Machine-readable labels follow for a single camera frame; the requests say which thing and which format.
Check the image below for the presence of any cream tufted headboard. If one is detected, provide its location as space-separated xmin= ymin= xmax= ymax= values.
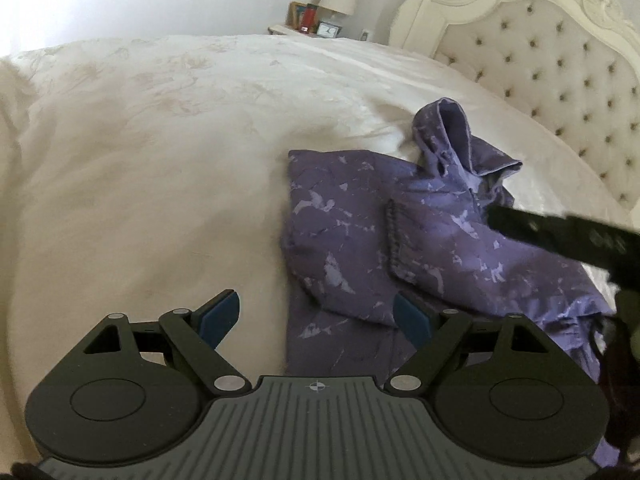
xmin=389 ymin=0 xmax=640 ymax=222

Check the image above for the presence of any white nightstand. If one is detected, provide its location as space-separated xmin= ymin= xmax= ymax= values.
xmin=267 ymin=24 xmax=346 ymax=39

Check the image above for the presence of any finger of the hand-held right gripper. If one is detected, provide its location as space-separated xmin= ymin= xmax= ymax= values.
xmin=486 ymin=204 xmax=640 ymax=282

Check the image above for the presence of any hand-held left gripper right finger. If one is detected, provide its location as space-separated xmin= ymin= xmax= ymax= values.
xmin=384 ymin=292 xmax=548 ymax=396

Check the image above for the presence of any purple patterned shirt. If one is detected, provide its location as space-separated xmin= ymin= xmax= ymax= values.
xmin=280 ymin=99 xmax=618 ymax=467

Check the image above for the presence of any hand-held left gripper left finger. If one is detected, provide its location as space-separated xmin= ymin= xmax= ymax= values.
xmin=80 ymin=289 xmax=253 ymax=396

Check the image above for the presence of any cream floral bedspread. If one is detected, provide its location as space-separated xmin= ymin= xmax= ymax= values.
xmin=0 ymin=34 xmax=637 ymax=463

